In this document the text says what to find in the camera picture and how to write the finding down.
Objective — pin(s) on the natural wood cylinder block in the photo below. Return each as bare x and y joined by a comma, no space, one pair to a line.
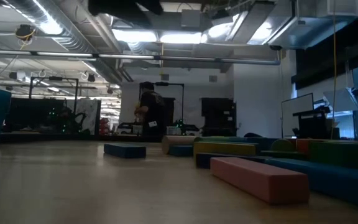
182,140

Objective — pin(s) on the green short block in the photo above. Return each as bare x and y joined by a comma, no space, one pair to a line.
216,139

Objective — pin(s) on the dark blue plank block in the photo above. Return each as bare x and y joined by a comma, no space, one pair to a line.
205,160

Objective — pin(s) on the blue cylinder block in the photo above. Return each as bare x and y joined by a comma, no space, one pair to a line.
252,135

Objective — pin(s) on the pink plank block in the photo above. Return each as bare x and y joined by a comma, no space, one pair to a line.
259,180

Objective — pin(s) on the green plank block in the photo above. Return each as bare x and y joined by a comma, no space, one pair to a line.
278,154

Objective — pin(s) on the green arch block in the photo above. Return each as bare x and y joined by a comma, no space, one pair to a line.
343,155

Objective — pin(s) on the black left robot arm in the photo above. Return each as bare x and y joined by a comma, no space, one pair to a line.
123,6

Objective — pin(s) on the neighbouring black robot arm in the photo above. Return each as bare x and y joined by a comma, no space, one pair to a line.
186,127
73,121

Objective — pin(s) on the small pale box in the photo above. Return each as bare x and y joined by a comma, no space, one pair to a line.
174,130

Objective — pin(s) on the person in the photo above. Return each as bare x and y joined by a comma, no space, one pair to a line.
151,105

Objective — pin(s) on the white box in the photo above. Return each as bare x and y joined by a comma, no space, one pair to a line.
127,128

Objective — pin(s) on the yellow plank block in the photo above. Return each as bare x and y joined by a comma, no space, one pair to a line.
225,147

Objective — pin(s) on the ceiling light panel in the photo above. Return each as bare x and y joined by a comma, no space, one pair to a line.
180,38
135,35

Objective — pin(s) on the red object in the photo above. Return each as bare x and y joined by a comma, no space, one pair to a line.
104,126

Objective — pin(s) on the blue short block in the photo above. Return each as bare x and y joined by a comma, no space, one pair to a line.
261,143

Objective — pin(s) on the white patterned cloth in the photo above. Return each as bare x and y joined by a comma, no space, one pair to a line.
89,115

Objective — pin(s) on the grey ceiling box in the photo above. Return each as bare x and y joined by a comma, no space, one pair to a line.
190,18

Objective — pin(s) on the light green cylinder block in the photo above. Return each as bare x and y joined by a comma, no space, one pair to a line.
282,145

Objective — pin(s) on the whiteboard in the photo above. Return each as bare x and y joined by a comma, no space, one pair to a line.
297,115

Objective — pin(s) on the grey ceiling pipe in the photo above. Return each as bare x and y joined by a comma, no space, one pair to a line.
73,55

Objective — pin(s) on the red short block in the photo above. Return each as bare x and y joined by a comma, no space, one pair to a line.
302,146

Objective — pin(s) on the black desk stand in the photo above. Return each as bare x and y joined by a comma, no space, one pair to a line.
314,124

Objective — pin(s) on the black curtain board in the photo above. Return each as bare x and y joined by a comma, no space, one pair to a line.
33,113

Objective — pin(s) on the white angled panel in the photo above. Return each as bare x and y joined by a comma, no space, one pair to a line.
342,99

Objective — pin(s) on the grey wall vent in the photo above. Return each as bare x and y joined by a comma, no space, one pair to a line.
165,77

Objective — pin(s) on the silver spiral air duct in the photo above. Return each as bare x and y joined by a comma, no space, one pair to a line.
79,43

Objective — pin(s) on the black table frame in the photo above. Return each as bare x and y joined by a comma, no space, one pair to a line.
57,137

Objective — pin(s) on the silver rectangular air duct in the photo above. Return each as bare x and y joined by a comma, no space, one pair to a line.
278,28

